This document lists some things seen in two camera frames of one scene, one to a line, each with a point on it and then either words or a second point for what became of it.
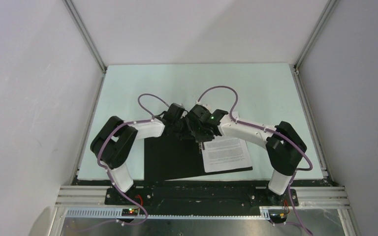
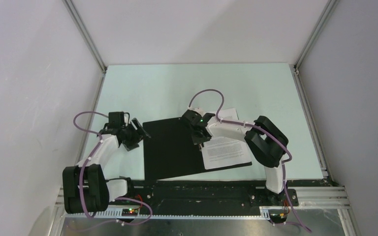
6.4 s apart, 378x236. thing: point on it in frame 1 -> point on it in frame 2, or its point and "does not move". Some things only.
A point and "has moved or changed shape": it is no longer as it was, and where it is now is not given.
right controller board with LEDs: (278, 218) does not move
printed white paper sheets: (226, 153) has moved or changed shape
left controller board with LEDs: (130, 212) does not move
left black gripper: (179, 135) -> (138, 134)
